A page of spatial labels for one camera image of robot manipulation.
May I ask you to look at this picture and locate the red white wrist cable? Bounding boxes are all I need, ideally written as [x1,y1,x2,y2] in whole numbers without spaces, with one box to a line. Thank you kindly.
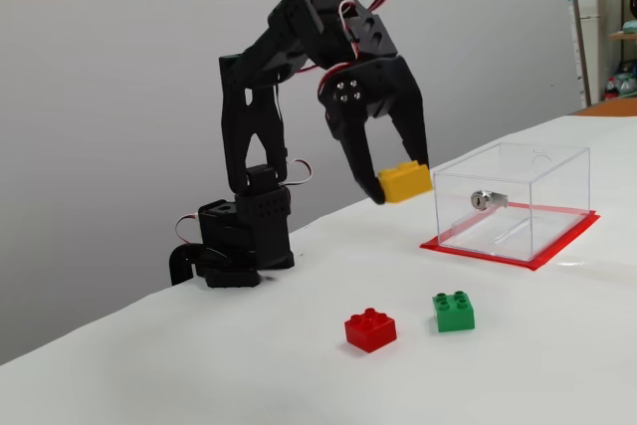
[298,0,390,98]

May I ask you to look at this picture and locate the red white base cable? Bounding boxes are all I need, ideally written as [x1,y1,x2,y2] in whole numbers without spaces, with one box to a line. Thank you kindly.
[173,214,201,248]

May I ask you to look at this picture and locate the white refrigerator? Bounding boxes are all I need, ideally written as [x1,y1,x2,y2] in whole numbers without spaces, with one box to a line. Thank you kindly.
[571,0,604,104]

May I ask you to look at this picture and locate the yellow lego brick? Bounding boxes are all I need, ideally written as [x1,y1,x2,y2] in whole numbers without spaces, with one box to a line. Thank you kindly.
[377,159,435,205]

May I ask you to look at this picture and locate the metal shelf rack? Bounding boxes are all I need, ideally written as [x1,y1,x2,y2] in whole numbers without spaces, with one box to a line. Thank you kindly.
[565,0,637,107]

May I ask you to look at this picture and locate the black table clamp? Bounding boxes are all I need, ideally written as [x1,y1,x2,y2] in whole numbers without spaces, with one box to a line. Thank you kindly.
[168,244,261,290]

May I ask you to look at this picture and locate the silver box lock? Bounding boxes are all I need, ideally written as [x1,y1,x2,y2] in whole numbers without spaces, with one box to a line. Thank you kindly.
[470,189,510,211]

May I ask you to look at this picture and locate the transparent plastic box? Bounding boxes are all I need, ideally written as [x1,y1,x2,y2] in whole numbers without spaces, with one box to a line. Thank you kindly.
[431,141,591,263]

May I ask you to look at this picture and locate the red white shoulder cable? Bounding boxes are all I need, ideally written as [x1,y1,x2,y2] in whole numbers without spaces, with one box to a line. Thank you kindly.
[281,158,315,187]

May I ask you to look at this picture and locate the red lego brick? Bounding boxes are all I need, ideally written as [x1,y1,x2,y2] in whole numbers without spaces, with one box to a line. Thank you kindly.
[343,307,398,354]

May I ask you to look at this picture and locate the orange table surface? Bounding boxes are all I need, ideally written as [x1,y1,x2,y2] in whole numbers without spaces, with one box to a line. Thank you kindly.
[571,96,637,118]

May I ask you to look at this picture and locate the green lego brick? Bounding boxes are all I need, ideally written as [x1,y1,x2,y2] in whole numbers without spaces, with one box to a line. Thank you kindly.
[431,290,477,333]

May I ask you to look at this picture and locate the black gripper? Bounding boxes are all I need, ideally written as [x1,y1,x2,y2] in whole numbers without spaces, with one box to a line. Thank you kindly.
[318,55,431,206]

